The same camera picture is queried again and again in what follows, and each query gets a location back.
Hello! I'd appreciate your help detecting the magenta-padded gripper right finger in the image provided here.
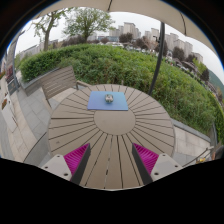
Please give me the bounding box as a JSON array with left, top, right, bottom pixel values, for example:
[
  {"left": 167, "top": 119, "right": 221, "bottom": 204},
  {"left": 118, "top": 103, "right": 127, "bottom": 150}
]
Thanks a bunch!
[{"left": 131, "top": 143, "right": 183, "bottom": 186}]

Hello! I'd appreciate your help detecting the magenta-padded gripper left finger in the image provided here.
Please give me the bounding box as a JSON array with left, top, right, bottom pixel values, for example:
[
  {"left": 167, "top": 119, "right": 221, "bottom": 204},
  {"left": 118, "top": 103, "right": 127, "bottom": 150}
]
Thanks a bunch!
[{"left": 41, "top": 143, "right": 92, "bottom": 186}]

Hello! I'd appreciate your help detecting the transparent green computer mouse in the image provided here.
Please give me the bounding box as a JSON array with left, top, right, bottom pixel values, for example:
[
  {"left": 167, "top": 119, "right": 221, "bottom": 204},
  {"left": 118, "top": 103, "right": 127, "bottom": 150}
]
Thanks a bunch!
[{"left": 104, "top": 93, "right": 115, "bottom": 104}]

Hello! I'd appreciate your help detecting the blue rectangular mouse pad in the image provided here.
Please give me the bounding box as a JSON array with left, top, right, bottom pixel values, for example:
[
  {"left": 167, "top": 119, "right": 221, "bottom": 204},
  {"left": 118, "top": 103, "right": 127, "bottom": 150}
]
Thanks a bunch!
[{"left": 87, "top": 90, "right": 129, "bottom": 112}]

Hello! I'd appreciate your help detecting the grey slatted outdoor chair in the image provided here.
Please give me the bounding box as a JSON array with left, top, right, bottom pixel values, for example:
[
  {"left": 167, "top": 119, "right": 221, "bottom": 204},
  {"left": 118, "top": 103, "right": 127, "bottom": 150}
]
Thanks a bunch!
[{"left": 39, "top": 65, "right": 92, "bottom": 108}]

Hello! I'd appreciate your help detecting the green hedge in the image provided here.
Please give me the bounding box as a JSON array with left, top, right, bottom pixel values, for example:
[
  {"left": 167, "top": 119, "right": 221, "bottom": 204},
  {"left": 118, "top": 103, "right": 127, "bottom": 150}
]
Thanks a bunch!
[{"left": 19, "top": 43, "right": 224, "bottom": 141}]

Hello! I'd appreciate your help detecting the group of apartment buildings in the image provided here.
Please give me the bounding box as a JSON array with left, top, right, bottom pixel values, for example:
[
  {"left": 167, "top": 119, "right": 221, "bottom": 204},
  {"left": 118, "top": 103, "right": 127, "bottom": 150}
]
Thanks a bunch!
[{"left": 109, "top": 21, "right": 204, "bottom": 65}]

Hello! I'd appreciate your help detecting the thin-trunked sparse tree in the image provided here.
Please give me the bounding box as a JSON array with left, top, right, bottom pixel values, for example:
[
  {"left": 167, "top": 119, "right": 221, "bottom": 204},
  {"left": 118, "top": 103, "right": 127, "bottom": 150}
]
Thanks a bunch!
[{"left": 31, "top": 9, "right": 68, "bottom": 52}]

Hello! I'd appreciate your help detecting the round leafy green tree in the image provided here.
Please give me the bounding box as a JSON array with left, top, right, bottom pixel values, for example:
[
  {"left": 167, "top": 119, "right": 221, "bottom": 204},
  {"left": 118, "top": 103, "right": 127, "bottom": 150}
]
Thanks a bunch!
[{"left": 63, "top": 7, "right": 115, "bottom": 43}]

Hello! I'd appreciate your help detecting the beige parasol with dark pole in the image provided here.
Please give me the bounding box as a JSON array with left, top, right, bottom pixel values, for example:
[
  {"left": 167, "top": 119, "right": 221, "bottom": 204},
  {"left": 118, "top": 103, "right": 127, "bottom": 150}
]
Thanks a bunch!
[{"left": 33, "top": 0, "right": 218, "bottom": 97}]

